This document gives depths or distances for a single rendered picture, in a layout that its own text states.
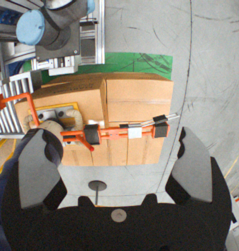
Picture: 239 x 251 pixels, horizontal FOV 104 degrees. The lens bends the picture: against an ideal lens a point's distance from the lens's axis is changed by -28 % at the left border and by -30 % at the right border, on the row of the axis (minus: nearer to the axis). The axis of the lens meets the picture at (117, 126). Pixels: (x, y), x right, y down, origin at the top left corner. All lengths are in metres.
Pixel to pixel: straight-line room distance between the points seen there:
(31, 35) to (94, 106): 0.50
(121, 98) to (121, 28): 0.91
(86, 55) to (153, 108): 0.87
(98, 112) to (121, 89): 0.43
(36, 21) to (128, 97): 0.94
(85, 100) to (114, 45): 1.04
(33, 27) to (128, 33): 1.35
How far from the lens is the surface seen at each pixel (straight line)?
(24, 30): 0.47
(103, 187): 2.90
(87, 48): 1.45
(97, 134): 0.65
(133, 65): 1.65
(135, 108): 1.19
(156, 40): 1.74
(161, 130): 0.68
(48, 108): 0.80
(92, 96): 0.72
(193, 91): 2.05
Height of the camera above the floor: 1.63
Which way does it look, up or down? 60 degrees down
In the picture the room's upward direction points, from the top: 175 degrees clockwise
